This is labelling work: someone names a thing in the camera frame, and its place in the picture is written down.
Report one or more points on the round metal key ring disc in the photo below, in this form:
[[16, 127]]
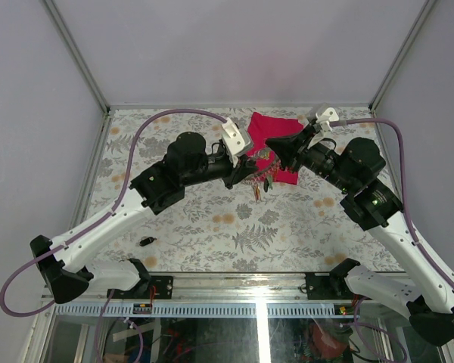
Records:
[[263, 179]]

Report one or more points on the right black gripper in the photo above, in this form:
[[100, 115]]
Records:
[[292, 150]]

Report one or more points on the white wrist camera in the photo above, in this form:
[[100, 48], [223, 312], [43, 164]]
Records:
[[320, 118], [237, 141]]

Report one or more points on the red folded cloth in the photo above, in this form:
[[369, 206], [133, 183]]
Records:
[[263, 127]]

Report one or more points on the left aluminium frame post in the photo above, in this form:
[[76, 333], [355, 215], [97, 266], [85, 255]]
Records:
[[59, 23]]

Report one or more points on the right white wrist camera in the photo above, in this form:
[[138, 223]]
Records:
[[320, 118]]

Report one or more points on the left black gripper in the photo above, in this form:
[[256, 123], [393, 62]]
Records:
[[240, 172]]

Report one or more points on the aluminium frame post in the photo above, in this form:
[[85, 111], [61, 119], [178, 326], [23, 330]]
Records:
[[59, 23], [406, 46]]

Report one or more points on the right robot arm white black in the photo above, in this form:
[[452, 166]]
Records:
[[427, 302]]

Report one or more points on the perforated cable duct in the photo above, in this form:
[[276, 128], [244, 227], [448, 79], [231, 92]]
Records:
[[199, 310]]

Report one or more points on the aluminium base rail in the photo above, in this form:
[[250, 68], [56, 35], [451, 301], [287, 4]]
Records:
[[234, 287]]

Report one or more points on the right aluminium frame post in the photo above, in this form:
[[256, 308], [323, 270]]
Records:
[[406, 46]]

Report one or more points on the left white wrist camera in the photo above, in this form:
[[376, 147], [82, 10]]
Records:
[[237, 141]]

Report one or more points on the small black key fob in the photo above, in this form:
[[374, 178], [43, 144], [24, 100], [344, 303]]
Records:
[[146, 241]]

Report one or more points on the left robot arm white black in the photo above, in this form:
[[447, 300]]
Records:
[[65, 261]]

